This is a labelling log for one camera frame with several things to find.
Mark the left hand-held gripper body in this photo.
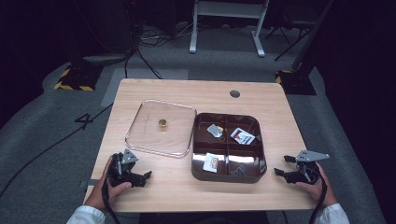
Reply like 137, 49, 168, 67
106, 148, 140, 188

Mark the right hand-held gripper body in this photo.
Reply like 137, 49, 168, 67
291, 149, 331, 185

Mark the person's right hand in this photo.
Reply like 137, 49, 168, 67
294, 162, 339, 210

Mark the person's left hand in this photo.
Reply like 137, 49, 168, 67
83, 155, 133, 213

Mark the clear lid with gold knob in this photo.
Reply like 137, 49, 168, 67
124, 99, 198, 160

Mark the white red blue packet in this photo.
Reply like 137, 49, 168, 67
230, 127, 257, 146

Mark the dark brown divided box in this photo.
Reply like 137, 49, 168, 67
190, 112, 268, 184

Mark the white packet with red print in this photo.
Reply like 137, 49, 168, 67
202, 151, 219, 174

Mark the silver foil packet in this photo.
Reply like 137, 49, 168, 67
206, 123, 224, 139

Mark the black stand with hazard-striped base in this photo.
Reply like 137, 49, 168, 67
275, 0, 335, 96
53, 0, 105, 92

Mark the black folding tripod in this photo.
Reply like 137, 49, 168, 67
264, 12, 316, 63

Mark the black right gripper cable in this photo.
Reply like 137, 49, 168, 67
307, 174, 329, 224

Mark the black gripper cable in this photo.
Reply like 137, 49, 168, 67
307, 174, 329, 224
101, 178, 121, 224

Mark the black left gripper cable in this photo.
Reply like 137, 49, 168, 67
101, 178, 121, 224

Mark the black floor cable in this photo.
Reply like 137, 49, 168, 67
0, 102, 114, 199

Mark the bundle of floor cables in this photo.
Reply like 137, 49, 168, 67
123, 18, 204, 80

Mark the white desk frame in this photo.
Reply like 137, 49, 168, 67
189, 0, 271, 59

